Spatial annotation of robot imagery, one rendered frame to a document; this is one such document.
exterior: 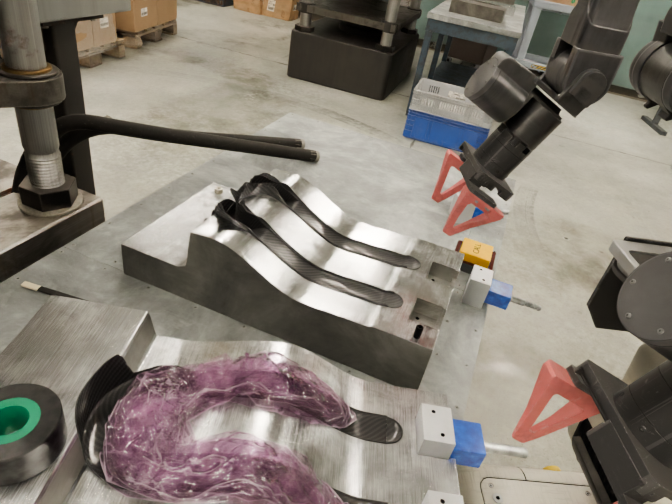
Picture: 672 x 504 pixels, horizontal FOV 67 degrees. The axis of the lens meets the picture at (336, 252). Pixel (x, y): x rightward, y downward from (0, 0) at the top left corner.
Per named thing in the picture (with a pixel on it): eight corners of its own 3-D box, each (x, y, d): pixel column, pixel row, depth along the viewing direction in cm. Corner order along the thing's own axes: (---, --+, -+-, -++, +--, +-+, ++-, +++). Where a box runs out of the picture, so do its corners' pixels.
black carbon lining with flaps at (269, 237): (420, 269, 84) (435, 221, 79) (394, 326, 71) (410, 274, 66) (238, 204, 92) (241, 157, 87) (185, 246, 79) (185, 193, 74)
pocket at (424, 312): (440, 327, 75) (447, 308, 73) (432, 349, 71) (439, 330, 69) (411, 316, 76) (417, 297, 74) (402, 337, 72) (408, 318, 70)
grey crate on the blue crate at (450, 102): (493, 115, 389) (500, 96, 381) (489, 131, 356) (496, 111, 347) (417, 95, 400) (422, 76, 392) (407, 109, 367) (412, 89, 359)
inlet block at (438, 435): (513, 448, 63) (529, 421, 60) (522, 486, 59) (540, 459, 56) (410, 430, 62) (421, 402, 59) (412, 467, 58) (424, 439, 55)
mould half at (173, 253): (450, 294, 92) (473, 232, 84) (416, 395, 71) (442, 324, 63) (213, 208, 103) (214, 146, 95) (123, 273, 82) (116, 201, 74)
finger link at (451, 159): (422, 204, 74) (468, 156, 70) (416, 182, 80) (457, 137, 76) (456, 227, 76) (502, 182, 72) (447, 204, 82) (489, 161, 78)
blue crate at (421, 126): (484, 140, 401) (493, 114, 389) (480, 158, 368) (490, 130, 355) (411, 120, 412) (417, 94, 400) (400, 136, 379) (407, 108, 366)
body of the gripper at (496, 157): (470, 180, 66) (512, 137, 63) (455, 149, 75) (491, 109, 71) (504, 205, 68) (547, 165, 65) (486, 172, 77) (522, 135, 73)
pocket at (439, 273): (453, 288, 84) (459, 270, 82) (447, 306, 80) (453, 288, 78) (427, 278, 85) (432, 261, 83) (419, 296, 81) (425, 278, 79)
